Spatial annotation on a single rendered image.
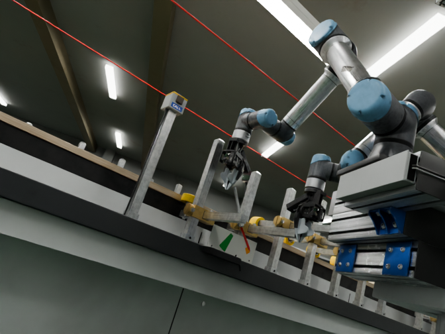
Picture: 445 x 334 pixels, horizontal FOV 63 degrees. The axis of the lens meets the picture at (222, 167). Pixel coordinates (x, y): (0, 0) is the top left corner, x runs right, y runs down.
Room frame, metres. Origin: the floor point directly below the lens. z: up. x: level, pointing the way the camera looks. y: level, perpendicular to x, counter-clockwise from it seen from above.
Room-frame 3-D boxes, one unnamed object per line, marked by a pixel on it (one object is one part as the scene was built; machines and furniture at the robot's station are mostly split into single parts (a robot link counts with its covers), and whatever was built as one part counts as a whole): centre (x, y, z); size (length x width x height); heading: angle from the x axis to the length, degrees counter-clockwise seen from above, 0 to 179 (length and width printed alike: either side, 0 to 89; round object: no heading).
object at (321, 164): (1.38, -0.38, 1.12); 0.09 x 0.08 x 0.11; 77
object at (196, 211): (1.51, 0.03, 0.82); 0.14 x 0.06 x 0.05; 123
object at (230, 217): (1.48, -0.01, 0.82); 0.44 x 0.03 x 0.04; 33
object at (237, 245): (1.60, -0.15, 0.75); 0.26 x 0.01 x 0.10; 123
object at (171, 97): (1.36, 0.27, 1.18); 0.07 x 0.07 x 0.08; 33
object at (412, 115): (1.03, -0.49, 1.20); 0.13 x 0.12 x 0.14; 125
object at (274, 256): (1.77, -0.37, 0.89); 0.04 x 0.04 x 0.48; 33
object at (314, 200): (1.37, -0.38, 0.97); 0.09 x 0.08 x 0.12; 33
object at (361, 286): (2.18, -1.00, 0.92); 0.04 x 0.04 x 0.48; 33
